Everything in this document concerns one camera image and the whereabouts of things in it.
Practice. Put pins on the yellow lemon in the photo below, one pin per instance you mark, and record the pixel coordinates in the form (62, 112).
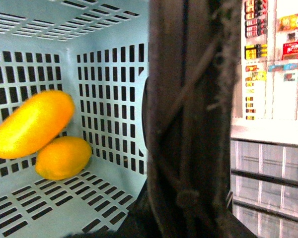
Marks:
(62, 158)

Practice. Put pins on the light blue plastic basket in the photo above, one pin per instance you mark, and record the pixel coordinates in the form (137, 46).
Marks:
(97, 51)

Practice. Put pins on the stocked goods shelf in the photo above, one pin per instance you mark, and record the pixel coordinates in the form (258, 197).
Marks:
(269, 60)

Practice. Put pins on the yellow mango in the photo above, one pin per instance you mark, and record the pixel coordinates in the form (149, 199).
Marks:
(35, 123)

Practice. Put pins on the glass display counter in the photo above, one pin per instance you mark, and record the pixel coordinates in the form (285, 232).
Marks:
(264, 176)

